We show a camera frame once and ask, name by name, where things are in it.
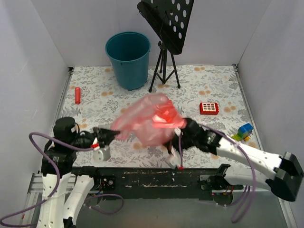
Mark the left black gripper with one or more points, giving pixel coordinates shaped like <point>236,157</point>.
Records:
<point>100,136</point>

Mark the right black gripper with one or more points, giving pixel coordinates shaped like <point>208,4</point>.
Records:
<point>181,137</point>

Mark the red plastic trash bag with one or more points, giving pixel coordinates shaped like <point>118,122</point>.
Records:
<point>152,119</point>

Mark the teal plastic trash bin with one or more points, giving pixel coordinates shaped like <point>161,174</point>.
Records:
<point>129,56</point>

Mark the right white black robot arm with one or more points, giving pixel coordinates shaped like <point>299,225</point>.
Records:
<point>280,174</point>

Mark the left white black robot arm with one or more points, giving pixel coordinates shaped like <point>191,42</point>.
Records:
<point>58,210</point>

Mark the red toy calculator block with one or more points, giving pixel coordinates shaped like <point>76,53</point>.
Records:
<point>207,108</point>

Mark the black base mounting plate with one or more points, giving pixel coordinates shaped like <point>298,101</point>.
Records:
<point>158,183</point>

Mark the black perforated music stand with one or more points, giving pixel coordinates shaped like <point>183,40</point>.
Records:
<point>169,19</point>

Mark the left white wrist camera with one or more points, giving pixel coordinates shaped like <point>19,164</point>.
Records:
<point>101,154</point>

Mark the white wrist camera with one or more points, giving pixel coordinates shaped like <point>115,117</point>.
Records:
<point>101,154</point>
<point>174,159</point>

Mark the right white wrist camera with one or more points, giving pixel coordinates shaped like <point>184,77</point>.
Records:
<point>174,159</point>

